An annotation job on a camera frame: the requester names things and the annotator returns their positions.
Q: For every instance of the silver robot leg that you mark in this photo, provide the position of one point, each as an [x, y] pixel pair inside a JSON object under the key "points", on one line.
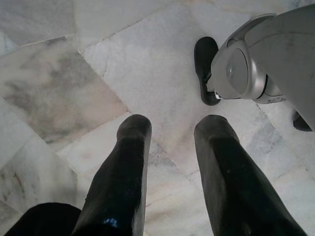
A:
{"points": [[270, 61]]}

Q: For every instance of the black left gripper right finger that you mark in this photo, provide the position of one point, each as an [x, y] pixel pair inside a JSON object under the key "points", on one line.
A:
{"points": [[236, 191]]}

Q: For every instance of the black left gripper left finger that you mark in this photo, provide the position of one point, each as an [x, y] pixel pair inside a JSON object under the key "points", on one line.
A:
{"points": [[118, 186]]}

